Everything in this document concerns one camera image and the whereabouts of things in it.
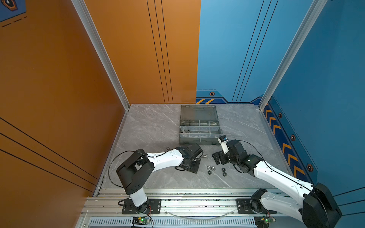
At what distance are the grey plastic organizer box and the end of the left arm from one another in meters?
0.21

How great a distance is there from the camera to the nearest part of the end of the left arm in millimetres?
647

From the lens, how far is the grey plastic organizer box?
1001mm
